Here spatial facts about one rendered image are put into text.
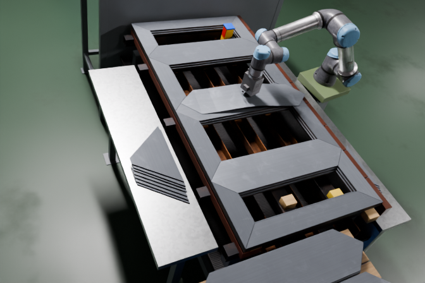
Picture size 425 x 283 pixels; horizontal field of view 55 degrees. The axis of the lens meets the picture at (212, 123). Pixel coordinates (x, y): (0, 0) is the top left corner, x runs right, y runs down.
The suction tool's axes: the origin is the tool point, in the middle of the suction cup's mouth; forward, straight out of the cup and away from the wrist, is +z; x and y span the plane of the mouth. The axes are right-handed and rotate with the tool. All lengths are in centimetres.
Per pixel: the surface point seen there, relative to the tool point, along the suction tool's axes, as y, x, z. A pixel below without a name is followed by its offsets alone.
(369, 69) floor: -24, 234, 87
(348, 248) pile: 89, -26, 1
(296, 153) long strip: 42.0, -5.7, 1.4
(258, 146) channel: 20.9, -5.3, 17.7
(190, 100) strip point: -13.3, -28.7, 1.1
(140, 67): -54, -32, 8
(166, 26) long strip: -74, 0, 1
